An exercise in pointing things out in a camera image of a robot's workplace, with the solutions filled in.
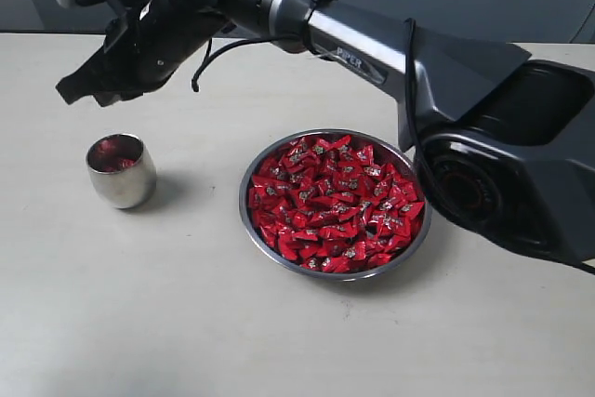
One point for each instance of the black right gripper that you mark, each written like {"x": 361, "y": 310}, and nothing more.
{"x": 141, "y": 51}

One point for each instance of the red candy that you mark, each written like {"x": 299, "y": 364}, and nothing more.
{"x": 113, "y": 154}

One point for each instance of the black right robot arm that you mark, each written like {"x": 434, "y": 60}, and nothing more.
{"x": 504, "y": 141}

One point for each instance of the shiny steel cup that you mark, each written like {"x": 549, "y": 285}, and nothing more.
{"x": 128, "y": 188}

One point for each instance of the pile of red wrapped candies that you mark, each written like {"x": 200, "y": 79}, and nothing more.
{"x": 334, "y": 202}

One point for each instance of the round steel plate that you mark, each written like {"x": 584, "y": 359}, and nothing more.
{"x": 251, "y": 229}

